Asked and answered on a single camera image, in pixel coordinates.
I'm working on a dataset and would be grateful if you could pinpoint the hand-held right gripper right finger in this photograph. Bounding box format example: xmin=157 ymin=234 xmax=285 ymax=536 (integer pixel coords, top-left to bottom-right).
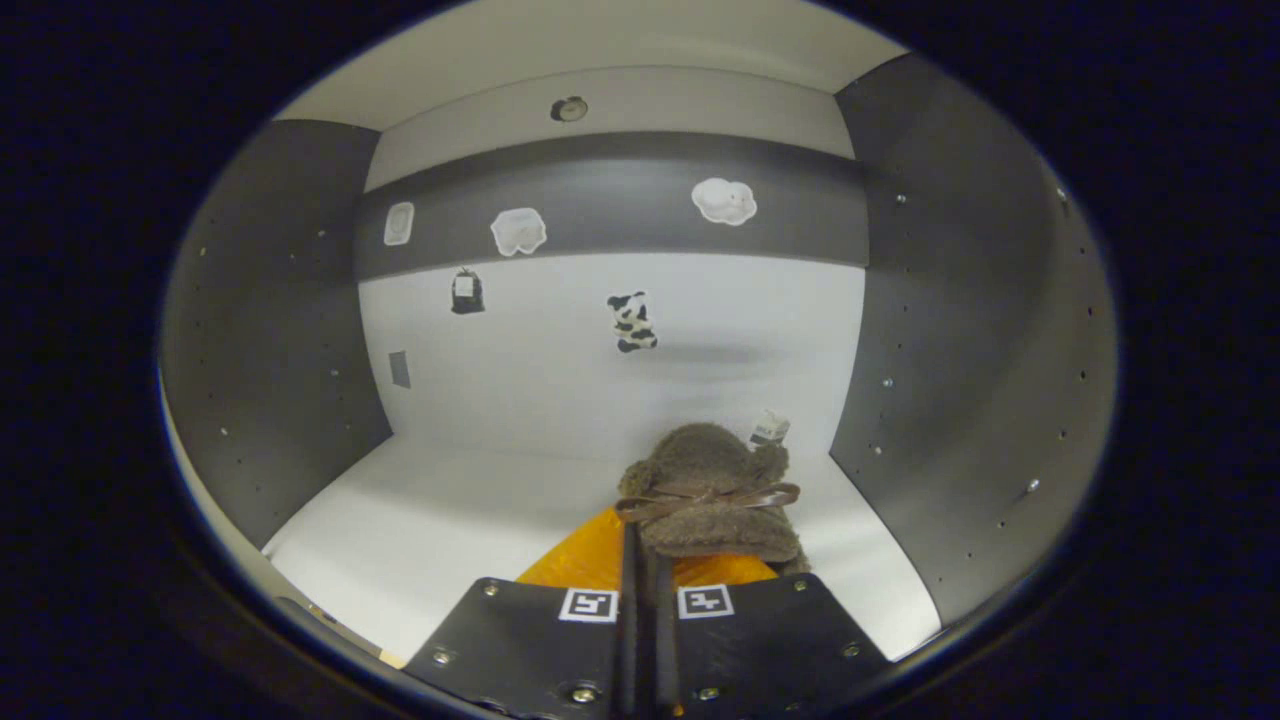
xmin=645 ymin=545 xmax=891 ymax=720

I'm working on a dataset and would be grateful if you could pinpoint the white shoe cabinet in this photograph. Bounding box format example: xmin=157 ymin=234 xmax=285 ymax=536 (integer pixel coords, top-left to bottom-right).
xmin=158 ymin=0 xmax=1119 ymax=666

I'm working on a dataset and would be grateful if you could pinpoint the white cabinet shelf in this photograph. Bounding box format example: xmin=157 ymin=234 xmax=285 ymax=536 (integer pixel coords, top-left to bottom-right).
xmin=275 ymin=0 xmax=911 ymax=131

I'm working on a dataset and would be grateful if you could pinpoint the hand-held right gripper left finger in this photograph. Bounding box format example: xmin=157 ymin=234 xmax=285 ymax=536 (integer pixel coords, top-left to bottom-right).
xmin=405 ymin=505 xmax=641 ymax=720

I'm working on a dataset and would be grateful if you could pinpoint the brown fuzzy shoe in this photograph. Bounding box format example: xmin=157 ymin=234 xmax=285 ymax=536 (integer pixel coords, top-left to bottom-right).
xmin=615 ymin=422 xmax=813 ymax=576

